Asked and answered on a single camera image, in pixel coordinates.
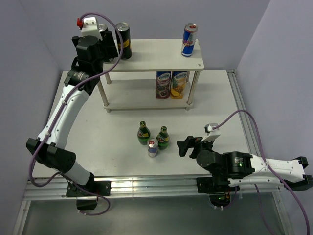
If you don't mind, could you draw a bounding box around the black and gold can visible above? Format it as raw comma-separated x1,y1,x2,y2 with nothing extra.
98,23,108,33

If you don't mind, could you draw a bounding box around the small red-tab silver can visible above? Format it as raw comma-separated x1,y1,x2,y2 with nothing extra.
147,138,158,158

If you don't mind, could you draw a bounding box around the dark olive beverage can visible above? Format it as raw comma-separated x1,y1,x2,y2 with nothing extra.
115,22,132,60

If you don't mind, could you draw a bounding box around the blue silver energy drink can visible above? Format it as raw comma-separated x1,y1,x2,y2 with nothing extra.
181,23,198,57

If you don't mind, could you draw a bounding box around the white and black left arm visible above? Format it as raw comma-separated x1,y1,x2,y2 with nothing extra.
26,30,118,195

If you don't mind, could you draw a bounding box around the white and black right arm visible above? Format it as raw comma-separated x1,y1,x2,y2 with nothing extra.
177,136,313,194

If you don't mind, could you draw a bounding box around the white two-tier shelf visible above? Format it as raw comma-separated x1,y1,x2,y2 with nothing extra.
98,39,204,112

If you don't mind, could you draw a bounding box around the short green glass bottle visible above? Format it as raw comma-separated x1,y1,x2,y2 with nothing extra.
156,126,170,150

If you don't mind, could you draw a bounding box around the tall green glass bottle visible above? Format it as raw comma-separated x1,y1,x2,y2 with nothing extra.
137,121,151,145

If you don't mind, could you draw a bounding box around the yellow pineapple juice carton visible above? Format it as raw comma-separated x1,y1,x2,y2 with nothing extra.
170,71,188,99

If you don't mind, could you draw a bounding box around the purple grape juice carton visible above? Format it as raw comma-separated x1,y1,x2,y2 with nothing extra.
155,71,172,99

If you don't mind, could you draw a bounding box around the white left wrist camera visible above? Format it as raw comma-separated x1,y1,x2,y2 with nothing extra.
77,17,102,40

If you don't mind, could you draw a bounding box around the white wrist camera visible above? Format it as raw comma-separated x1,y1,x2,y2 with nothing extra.
201,123,221,142
77,17,102,40

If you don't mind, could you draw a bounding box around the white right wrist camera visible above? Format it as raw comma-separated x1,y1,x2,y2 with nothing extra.
201,123,221,142

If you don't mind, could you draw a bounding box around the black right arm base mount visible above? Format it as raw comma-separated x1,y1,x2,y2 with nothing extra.
196,177,240,211

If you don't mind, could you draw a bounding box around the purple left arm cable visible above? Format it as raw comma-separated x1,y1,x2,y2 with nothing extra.
28,11,123,216

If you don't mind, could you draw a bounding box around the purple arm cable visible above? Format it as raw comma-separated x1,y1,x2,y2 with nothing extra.
212,109,311,235
28,11,123,216

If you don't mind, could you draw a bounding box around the aluminium right side rail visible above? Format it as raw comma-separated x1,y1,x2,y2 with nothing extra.
226,69,266,172

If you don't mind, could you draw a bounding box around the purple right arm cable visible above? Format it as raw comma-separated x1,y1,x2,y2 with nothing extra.
212,109,311,235

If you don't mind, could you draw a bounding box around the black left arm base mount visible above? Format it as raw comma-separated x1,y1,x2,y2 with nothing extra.
66,181,111,216

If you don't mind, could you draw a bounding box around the aluminium front rail frame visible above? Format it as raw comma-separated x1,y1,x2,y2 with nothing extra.
13,176,285,235

